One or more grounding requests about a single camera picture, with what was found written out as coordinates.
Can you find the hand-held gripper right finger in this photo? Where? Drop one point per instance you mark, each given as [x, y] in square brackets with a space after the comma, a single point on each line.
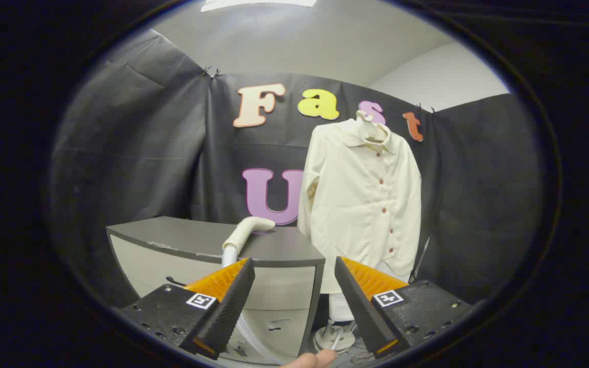
[358, 301]

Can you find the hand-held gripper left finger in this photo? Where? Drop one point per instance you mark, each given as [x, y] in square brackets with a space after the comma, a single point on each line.
[233, 301]

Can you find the cream garment steamer head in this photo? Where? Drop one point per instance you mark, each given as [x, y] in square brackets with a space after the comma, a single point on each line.
[246, 230]

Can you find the cream button-up shirt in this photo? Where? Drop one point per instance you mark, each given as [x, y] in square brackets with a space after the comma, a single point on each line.
[356, 204]

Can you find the white garment stand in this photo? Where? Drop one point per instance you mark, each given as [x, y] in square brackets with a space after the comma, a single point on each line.
[339, 306]

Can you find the grey cabinet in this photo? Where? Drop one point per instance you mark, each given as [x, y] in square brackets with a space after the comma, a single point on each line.
[284, 286]

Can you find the black backdrop cloth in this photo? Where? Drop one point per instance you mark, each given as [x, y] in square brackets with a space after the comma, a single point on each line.
[146, 153]

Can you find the ceiling light panel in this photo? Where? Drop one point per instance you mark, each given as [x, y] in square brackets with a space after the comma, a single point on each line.
[253, 4]

